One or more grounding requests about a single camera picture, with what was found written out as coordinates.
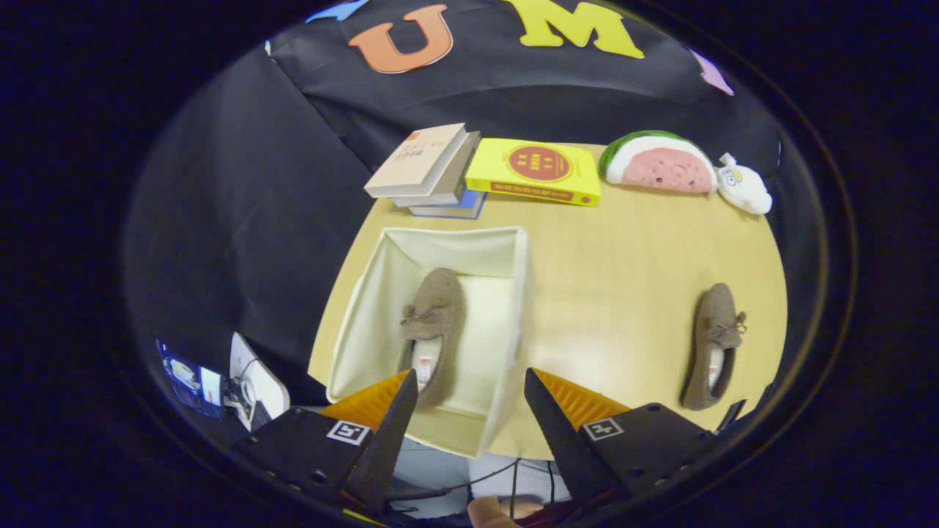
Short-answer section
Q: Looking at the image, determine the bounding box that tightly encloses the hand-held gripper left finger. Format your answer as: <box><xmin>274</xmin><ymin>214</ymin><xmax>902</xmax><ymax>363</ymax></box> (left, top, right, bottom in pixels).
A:
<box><xmin>249</xmin><ymin>369</ymin><xmax>419</xmax><ymax>514</ymax></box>

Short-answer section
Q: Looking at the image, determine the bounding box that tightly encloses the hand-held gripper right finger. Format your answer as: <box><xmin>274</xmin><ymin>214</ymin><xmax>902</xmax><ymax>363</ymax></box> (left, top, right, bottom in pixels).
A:
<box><xmin>524</xmin><ymin>367</ymin><xmax>723</xmax><ymax>514</ymax></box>

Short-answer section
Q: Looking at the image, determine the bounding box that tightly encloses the cream fabric storage box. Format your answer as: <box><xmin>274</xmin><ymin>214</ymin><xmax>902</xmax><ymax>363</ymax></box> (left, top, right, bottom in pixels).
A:
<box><xmin>326</xmin><ymin>226</ymin><xmax>532</xmax><ymax>459</ymax></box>

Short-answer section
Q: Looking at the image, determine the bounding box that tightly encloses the brown suede shoe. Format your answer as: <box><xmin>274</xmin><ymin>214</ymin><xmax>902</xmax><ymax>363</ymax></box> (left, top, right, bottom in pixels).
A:
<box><xmin>680</xmin><ymin>283</ymin><xmax>748</xmax><ymax>411</ymax></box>
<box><xmin>397</xmin><ymin>268</ymin><xmax>466</xmax><ymax>408</ymax></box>

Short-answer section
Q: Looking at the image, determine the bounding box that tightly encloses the white device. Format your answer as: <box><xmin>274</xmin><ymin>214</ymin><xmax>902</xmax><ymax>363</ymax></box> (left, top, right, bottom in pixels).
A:
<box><xmin>229</xmin><ymin>332</ymin><xmax>291</xmax><ymax>432</ymax></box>

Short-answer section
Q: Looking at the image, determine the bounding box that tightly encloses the blue book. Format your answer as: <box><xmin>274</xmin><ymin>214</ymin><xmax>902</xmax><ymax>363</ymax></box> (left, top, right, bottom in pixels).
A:
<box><xmin>409</xmin><ymin>189</ymin><xmax>488</xmax><ymax>220</ymax></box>

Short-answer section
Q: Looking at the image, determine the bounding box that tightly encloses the black backdrop cloth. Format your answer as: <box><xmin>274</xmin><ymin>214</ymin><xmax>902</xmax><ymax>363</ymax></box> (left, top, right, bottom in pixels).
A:
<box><xmin>125</xmin><ymin>0</ymin><xmax>782</xmax><ymax>411</ymax></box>

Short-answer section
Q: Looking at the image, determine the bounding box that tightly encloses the grey book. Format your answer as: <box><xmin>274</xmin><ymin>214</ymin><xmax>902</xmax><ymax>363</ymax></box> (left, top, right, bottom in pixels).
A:
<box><xmin>391</xmin><ymin>131</ymin><xmax>481</xmax><ymax>208</ymax></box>

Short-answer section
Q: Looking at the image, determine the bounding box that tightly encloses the yellow book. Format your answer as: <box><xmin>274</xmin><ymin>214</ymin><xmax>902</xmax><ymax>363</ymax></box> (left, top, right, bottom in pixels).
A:
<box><xmin>465</xmin><ymin>138</ymin><xmax>602</xmax><ymax>208</ymax></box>

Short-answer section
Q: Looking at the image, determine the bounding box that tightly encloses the beige book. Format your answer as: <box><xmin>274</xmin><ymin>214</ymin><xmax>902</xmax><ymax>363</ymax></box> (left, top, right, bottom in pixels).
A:
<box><xmin>364</xmin><ymin>122</ymin><xmax>469</xmax><ymax>199</ymax></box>

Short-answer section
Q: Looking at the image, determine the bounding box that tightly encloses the watermelon plush toy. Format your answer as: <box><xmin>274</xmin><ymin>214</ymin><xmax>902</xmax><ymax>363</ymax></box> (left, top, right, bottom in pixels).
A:
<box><xmin>599</xmin><ymin>130</ymin><xmax>718</xmax><ymax>195</ymax></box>

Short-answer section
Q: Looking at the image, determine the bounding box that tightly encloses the white plush toy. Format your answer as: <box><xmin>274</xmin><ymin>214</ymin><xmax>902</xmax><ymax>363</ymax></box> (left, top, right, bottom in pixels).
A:
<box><xmin>716</xmin><ymin>153</ymin><xmax>773</xmax><ymax>216</ymax></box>

